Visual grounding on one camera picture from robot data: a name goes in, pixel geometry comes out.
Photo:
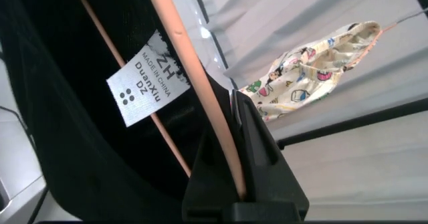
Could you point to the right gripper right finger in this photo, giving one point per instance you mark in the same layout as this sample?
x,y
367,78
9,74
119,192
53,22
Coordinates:
x,y
271,177

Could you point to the cream printed garment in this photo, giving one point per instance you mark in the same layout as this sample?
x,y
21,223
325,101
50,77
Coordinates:
x,y
301,80

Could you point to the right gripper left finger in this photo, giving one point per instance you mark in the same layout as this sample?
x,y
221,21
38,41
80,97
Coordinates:
x,y
207,184

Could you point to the pink clothes hanger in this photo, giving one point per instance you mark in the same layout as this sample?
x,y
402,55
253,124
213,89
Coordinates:
x,y
197,73
389,26

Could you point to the black garment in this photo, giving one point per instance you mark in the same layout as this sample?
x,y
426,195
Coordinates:
x,y
83,150

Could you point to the black clothes rack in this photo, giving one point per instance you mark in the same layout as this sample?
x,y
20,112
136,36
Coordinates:
x,y
351,123

